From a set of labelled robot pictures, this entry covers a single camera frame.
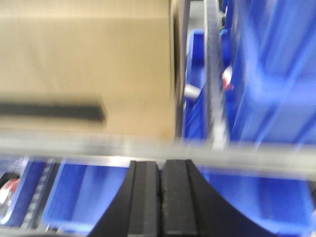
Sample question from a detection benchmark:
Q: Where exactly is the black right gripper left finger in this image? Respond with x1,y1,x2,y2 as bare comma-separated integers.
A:
89,161,161,237

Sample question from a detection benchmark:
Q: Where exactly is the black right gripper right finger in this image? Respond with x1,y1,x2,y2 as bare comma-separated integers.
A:
161,159,274,237

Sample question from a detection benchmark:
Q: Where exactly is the brown cardboard box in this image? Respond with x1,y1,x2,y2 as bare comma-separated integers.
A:
0,0,190,140

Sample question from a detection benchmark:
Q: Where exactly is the blue bin on lower shelf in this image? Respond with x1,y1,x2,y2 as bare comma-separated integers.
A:
183,29,208,140

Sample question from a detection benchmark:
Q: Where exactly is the white roller conveyor track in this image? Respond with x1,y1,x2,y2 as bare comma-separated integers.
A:
204,0,229,150

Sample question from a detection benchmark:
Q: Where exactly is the lower stacked blue crate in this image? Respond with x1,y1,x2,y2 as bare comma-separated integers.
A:
223,0,316,146

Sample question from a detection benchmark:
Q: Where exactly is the metal shelf front rail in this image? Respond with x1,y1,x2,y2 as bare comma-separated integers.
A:
0,130,316,180

